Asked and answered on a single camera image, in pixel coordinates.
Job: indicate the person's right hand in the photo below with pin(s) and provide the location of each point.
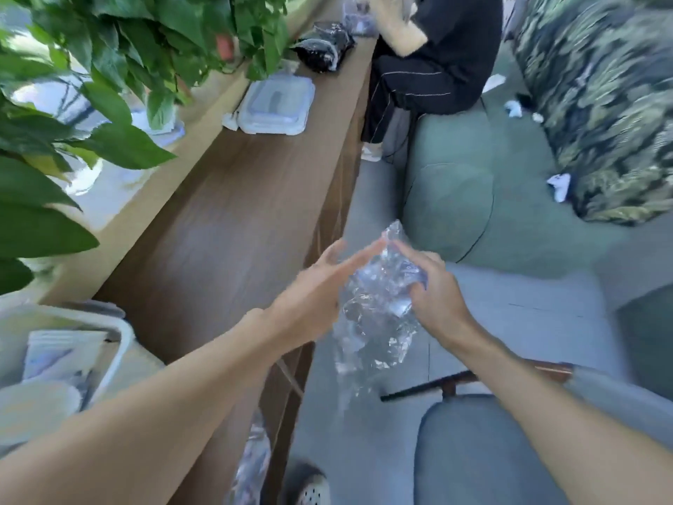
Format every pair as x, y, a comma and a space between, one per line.
439, 304

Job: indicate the person's left hand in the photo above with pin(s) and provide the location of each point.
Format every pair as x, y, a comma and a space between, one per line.
307, 304

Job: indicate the person's left fingers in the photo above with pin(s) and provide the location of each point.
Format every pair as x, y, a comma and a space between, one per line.
357, 260

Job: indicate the person's right thumb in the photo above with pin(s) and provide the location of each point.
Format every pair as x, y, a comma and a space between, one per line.
417, 295

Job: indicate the clear plastic bag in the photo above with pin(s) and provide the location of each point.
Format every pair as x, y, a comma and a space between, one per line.
376, 320

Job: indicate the person's left forearm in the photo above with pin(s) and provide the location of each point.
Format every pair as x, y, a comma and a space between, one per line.
157, 415

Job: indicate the person's right forearm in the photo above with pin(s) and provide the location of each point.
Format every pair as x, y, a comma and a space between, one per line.
547, 415

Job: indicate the green fabric sofa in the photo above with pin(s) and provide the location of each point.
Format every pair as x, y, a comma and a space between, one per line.
473, 205

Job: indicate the brown wooden cabinet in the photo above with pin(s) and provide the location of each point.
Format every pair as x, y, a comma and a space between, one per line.
226, 215

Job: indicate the grey upholstered chair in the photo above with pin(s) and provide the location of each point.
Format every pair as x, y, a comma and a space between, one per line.
473, 452

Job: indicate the clear lidded food container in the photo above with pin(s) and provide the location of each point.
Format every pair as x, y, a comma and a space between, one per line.
276, 105

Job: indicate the white paper scrap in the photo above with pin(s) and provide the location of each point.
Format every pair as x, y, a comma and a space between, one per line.
559, 186
513, 108
493, 84

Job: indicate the black plastic bag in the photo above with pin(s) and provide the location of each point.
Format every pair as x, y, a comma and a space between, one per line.
323, 47

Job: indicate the person's dotted shoe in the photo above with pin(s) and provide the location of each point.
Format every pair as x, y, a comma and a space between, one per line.
307, 486

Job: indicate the clear plastic wrap bundle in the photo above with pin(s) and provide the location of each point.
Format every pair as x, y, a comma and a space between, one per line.
252, 462

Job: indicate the white plant pot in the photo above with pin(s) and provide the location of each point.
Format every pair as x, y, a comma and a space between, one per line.
157, 131

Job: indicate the clear plastic tub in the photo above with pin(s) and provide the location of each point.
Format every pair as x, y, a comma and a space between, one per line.
360, 18

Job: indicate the camouflage patterned cushion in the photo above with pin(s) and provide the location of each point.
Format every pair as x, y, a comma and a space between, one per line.
604, 99

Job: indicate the white paper packet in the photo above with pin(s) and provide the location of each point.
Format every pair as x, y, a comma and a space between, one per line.
63, 355

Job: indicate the green leafy potted plant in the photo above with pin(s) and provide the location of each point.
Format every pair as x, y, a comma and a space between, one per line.
105, 73

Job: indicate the white round pad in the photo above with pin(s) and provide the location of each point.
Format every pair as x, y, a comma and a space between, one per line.
37, 415

